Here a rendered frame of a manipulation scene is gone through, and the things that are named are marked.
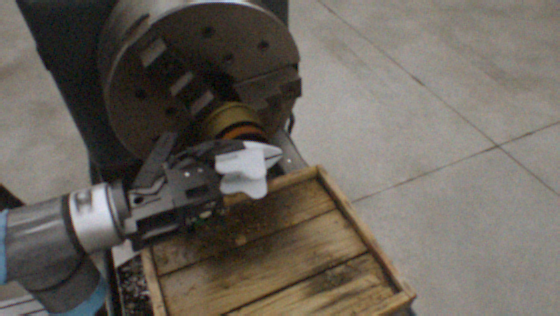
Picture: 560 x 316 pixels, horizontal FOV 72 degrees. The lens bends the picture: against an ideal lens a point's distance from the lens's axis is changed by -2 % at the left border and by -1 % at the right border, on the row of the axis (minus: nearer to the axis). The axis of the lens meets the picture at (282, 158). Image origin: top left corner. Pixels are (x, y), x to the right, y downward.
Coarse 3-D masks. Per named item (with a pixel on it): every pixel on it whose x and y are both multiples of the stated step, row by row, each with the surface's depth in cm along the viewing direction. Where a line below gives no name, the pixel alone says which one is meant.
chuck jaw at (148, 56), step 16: (144, 32) 50; (144, 48) 51; (160, 48) 49; (144, 64) 49; (160, 64) 49; (176, 64) 50; (192, 64) 55; (176, 80) 52; (192, 80) 50; (208, 80) 57; (176, 96) 51; (192, 96) 52; (208, 96) 52; (192, 112) 52; (208, 112) 52
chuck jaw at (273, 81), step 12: (276, 72) 62; (288, 72) 62; (240, 84) 60; (252, 84) 60; (264, 84) 60; (276, 84) 60; (288, 84) 60; (300, 84) 61; (240, 96) 58; (252, 96) 58; (264, 96) 58; (276, 96) 58; (288, 96) 62; (300, 96) 63; (264, 108) 56; (276, 108) 60; (264, 120) 58
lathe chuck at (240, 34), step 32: (160, 0) 52; (192, 0) 50; (224, 0) 51; (256, 0) 58; (128, 32) 52; (160, 32) 50; (192, 32) 52; (224, 32) 54; (256, 32) 57; (288, 32) 59; (128, 64) 51; (224, 64) 58; (256, 64) 60; (288, 64) 63; (128, 96) 55; (160, 96) 57; (224, 96) 67; (128, 128) 58; (160, 128) 60
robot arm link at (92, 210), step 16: (80, 192) 43; (96, 192) 43; (80, 208) 41; (96, 208) 41; (112, 208) 42; (80, 224) 41; (96, 224) 41; (112, 224) 42; (80, 240) 41; (96, 240) 42; (112, 240) 43
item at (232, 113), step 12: (216, 108) 52; (228, 108) 53; (240, 108) 53; (252, 108) 54; (216, 120) 52; (228, 120) 51; (240, 120) 51; (252, 120) 52; (204, 132) 54; (216, 132) 51; (228, 132) 51; (240, 132) 50; (252, 132) 50; (264, 132) 54
